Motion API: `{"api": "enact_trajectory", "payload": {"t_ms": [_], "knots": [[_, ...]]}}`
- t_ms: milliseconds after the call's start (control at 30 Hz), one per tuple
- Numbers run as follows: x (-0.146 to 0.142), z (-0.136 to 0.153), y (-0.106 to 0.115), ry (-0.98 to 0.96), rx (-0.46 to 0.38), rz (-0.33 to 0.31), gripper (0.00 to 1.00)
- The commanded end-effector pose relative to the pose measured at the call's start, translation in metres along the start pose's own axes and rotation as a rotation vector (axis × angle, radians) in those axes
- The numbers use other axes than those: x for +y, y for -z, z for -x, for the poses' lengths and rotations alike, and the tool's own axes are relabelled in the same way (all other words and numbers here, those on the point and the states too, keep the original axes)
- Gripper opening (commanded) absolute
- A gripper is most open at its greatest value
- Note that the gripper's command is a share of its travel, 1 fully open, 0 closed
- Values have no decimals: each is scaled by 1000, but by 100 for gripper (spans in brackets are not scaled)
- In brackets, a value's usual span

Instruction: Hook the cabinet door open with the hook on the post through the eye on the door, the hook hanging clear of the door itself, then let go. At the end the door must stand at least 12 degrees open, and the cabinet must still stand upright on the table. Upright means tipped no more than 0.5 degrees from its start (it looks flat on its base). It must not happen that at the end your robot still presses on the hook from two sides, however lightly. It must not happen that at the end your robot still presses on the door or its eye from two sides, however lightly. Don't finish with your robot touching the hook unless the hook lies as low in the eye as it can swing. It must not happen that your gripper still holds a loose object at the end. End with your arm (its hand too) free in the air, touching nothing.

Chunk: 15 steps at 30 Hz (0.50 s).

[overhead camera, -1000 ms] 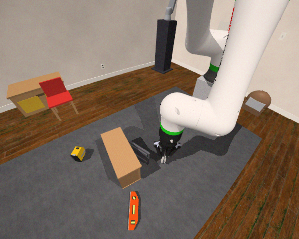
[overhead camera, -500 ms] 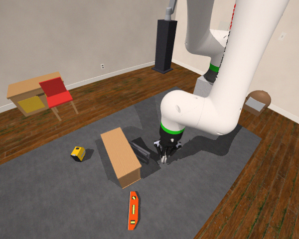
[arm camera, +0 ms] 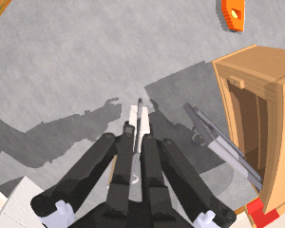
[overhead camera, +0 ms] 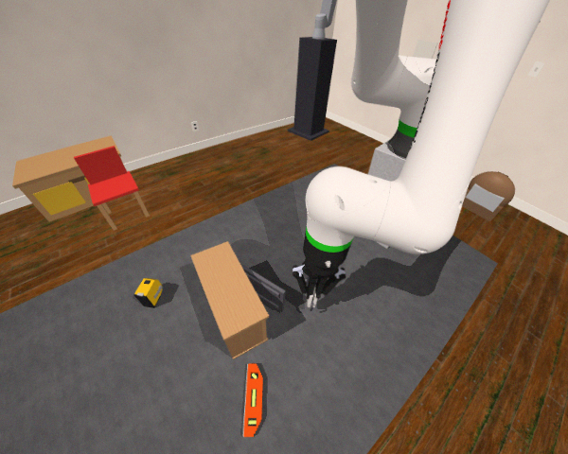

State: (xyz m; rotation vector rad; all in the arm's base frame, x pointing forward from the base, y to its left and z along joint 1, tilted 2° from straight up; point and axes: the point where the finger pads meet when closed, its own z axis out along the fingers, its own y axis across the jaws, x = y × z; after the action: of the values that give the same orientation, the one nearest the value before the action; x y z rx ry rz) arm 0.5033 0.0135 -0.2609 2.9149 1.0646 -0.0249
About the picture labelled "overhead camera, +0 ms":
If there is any tan wooden cabinet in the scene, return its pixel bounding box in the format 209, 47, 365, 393
191, 241, 286, 359

